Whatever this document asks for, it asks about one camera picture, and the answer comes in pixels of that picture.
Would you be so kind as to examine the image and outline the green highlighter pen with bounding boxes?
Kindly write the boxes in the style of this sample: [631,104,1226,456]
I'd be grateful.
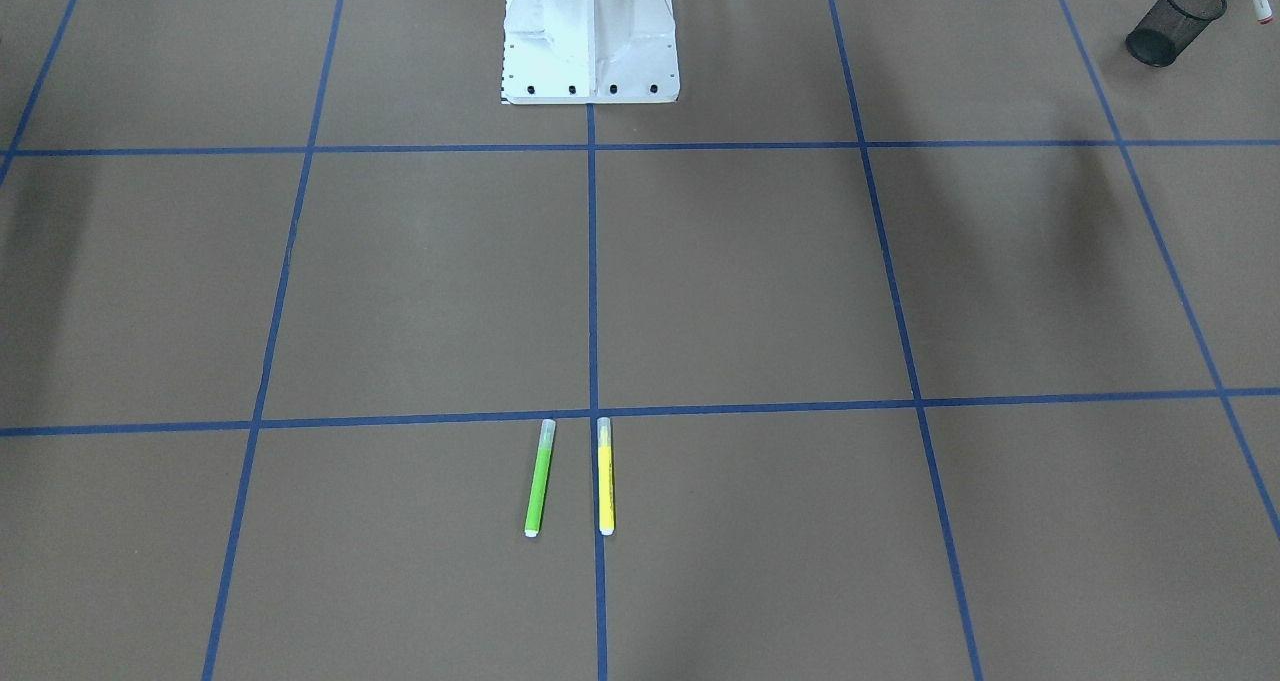
[524,419,557,539]

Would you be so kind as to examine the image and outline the yellow highlighter pen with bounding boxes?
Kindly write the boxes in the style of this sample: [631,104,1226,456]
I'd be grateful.
[596,417,616,538]

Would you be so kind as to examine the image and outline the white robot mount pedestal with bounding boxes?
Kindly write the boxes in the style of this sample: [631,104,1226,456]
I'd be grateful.
[500,0,681,104]

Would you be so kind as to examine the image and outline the black mesh pen cup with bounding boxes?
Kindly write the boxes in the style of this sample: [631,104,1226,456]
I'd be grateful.
[1124,0,1228,69]

